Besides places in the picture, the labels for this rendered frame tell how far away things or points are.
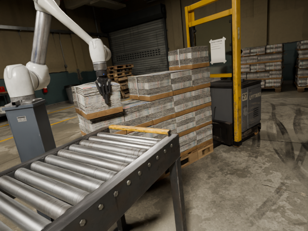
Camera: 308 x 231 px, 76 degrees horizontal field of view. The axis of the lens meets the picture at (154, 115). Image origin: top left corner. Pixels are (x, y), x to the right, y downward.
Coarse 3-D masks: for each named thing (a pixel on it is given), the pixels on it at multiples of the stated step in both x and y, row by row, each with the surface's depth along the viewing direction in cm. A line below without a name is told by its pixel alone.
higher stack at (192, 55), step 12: (192, 48) 206; (204, 48) 217; (168, 60) 236; (180, 60) 221; (192, 60) 208; (204, 60) 219; (192, 72) 210; (204, 72) 221; (192, 84) 215; (204, 96) 227; (204, 108) 230; (204, 120) 233; (204, 132) 236
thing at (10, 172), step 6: (96, 132) 120; (108, 132) 128; (78, 138) 113; (84, 138) 112; (66, 144) 106; (78, 144) 109; (54, 150) 100; (36, 156) 95; (42, 156) 94; (24, 162) 90; (30, 162) 89; (12, 168) 85; (18, 168) 84; (0, 174) 81; (6, 174) 81; (12, 174) 82; (18, 180) 84; (30, 186) 89; (6, 192) 81
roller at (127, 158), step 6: (72, 144) 105; (72, 150) 102; (78, 150) 99; (84, 150) 97; (90, 150) 95; (96, 150) 93; (102, 150) 92; (96, 156) 92; (102, 156) 90; (108, 156) 88; (114, 156) 86; (120, 156) 85; (126, 156) 83; (132, 156) 82; (138, 156) 82; (126, 162) 82
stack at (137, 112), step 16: (176, 96) 202; (192, 96) 216; (128, 112) 170; (144, 112) 181; (160, 112) 192; (176, 112) 204; (192, 112) 218; (80, 128) 183; (96, 128) 155; (160, 128) 194; (176, 128) 208; (192, 144) 226; (192, 160) 229; (160, 176) 203
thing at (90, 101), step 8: (80, 88) 140; (88, 88) 139; (96, 88) 141; (112, 88) 147; (120, 88) 151; (80, 96) 145; (88, 96) 140; (96, 96) 143; (112, 96) 150; (120, 96) 153; (80, 104) 150; (88, 104) 141; (96, 104) 144; (104, 104) 148; (112, 104) 151; (120, 104) 155; (88, 112) 142
